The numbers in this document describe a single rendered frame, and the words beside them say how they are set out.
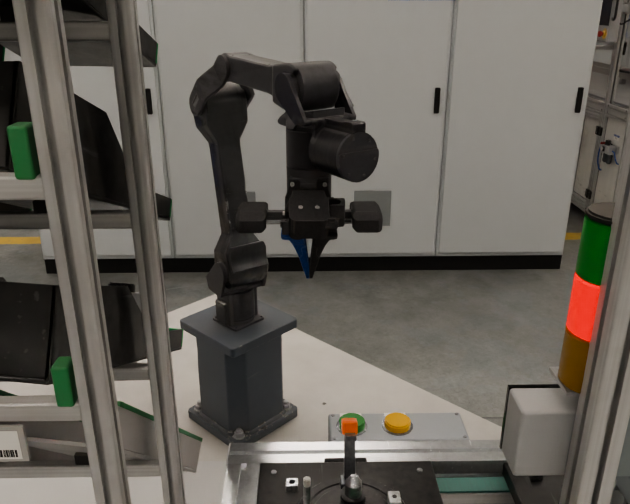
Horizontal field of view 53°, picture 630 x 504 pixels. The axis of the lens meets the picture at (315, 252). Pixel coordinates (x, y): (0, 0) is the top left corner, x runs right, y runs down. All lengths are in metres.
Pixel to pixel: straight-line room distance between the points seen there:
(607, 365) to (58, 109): 0.43
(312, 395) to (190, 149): 2.61
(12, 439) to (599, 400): 0.44
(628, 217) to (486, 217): 3.42
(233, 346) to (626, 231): 0.67
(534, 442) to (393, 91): 3.13
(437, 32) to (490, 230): 1.21
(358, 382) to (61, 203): 0.95
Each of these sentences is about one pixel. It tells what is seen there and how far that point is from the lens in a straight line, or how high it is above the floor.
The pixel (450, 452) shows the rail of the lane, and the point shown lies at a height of 0.96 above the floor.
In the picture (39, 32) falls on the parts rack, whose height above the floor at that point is 1.55.
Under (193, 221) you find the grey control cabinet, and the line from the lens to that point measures 3.81.
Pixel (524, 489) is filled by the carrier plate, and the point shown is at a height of 0.97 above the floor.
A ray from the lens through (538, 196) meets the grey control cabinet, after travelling 3.97.
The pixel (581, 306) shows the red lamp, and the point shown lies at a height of 1.34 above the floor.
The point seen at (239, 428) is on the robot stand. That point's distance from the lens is 1.12.
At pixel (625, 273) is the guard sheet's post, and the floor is 1.38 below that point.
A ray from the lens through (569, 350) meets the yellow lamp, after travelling 0.57.
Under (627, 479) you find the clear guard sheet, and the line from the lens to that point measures 0.64.
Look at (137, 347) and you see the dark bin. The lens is 0.64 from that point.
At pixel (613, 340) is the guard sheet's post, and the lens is 0.53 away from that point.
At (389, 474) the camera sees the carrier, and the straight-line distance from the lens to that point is 0.91.
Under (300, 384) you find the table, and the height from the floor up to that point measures 0.86.
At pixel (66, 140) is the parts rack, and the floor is 1.49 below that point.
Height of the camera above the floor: 1.57
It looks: 22 degrees down
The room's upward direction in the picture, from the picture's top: straight up
